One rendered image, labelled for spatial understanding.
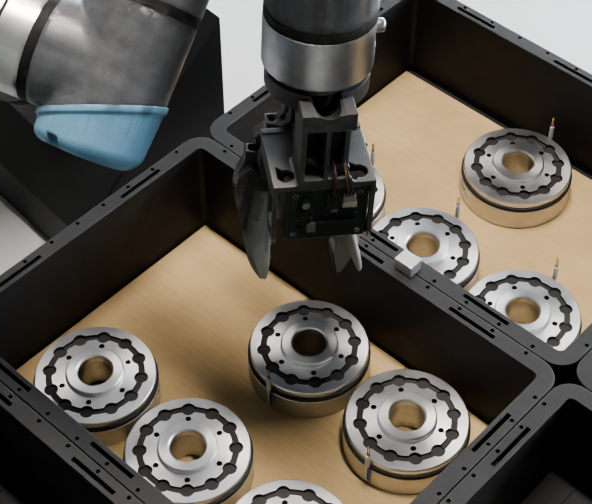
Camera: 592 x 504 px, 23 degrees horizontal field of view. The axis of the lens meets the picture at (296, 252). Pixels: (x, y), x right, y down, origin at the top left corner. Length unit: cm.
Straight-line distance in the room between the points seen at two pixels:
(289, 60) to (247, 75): 78
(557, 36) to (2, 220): 69
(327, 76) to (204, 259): 44
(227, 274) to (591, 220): 35
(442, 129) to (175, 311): 34
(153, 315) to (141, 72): 42
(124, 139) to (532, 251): 54
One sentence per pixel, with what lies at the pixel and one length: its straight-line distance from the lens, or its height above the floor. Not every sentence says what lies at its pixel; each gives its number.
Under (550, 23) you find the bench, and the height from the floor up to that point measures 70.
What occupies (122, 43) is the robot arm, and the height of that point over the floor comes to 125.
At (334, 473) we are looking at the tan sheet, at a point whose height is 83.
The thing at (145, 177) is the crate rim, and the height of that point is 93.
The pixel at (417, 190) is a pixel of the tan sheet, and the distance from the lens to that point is 140.
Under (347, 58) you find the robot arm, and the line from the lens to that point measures 93.
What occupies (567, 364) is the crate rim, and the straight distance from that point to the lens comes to 115.
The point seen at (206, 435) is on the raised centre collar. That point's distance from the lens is 117.
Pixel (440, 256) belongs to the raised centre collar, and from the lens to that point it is 129.
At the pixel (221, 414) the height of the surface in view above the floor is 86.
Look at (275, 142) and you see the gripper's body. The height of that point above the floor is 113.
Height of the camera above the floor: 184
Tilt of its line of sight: 49 degrees down
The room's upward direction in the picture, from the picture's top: straight up
